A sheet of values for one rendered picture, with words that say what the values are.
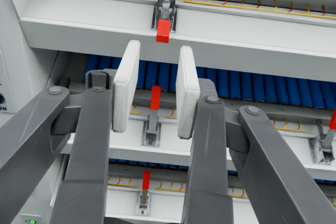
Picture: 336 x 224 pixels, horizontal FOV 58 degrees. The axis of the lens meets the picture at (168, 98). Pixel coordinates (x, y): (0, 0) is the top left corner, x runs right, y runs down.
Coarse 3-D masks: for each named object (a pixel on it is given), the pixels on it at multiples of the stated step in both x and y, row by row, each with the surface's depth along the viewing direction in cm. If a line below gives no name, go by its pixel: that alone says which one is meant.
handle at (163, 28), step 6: (162, 6) 33; (168, 6) 33; (162, 12) 32; (168, 12) 33; (162, 18) 31; (168, 18) 31; (162, 24) 29; (168, 24) 30; (162, 30) 28; (168, 30) 29; (156, 36) 28; (162, 36) 28; (168, 36) 28
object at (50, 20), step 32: (32, 0) 35; (64, 0) 36; (96, 0) 36; (192, 0) 38; (224, 0) 38; (32, 32) 35; (64, 32) 34; (96, 32) 34; (128, 32) 34; (192, 32) 35; (224, 32) 35; (256, 32) 36; (288, 32) 36; (320, 32) 37; (224, 64) 37; (256, 64) 37; (288, 64) 36; (320, 64) 36
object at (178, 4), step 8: (120, 0) 36; (128, 0) 36; (136, 0) 36; (144, 0) 36; (152, 0) 36; (192, 8) 37; (200, 8) 37; (208, 8) 36; (216, 8) 36; (224, 8) 36; (232, 8) 37; (256, 16) 37; (264, 16) 37; (272, 16) 37; (280, 16) 37; (288, 16) 37; (296, 16) 37; (320, 24) 37; (328, 24) 37
